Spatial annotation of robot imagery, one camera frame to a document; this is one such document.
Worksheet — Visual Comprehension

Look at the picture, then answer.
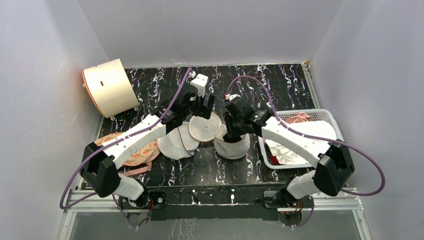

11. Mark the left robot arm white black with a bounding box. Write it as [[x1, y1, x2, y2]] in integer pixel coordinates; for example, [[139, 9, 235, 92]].
[[78, 84, 215, 208]]

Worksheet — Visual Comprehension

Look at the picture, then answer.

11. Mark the pink garment in basket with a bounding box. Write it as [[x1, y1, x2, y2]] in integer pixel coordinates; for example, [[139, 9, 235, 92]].
[[284, 112, 313, 124]]

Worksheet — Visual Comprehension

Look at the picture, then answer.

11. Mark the aluminium frame rail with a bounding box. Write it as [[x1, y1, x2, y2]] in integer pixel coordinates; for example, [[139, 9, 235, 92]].
[[58, 185, 372, 240]]

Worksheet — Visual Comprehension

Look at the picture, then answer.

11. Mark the floral orange bra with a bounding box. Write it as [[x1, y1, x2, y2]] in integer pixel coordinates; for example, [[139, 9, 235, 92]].
[[94, 132, 161, 176]]

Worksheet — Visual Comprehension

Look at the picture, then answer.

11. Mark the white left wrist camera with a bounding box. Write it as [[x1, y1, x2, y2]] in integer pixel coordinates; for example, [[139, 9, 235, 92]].
[[189, 74, 209, 97]]

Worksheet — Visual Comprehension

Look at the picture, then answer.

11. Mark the white mesh bag beige zipper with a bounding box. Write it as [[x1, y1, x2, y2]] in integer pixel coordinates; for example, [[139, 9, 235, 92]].
[[188, 112, 251, 160]]

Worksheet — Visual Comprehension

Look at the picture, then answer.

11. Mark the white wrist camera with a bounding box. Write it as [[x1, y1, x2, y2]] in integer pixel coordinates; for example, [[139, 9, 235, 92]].
[[189, 74, 209, 97], [224, 94, 241, 102]]

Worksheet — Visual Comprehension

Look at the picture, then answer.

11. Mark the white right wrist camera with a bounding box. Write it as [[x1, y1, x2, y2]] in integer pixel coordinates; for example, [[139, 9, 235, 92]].
[[224, 94, 241, 102]]

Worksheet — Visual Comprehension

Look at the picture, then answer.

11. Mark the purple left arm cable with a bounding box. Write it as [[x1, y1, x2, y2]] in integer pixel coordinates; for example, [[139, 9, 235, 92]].
[[59, 67, 195, 229]]

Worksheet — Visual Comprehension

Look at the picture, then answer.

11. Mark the white cloth in basket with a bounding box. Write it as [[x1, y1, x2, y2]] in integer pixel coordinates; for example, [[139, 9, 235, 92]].
[[262, 118, 338, 167]]

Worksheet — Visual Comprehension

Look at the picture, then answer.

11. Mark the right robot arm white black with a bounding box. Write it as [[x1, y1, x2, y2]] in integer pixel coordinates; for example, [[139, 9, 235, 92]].
[[223, 94, 355, 207]]

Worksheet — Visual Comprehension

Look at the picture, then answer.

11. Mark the white plastic laundry basket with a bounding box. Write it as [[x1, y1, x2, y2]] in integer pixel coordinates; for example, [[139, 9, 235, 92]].
[[258, 109, 343, 170]]

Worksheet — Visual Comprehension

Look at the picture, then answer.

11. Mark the cream cylindrical drum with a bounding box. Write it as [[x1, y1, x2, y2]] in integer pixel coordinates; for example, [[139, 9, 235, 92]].
[[82, 58, 140, 119]]

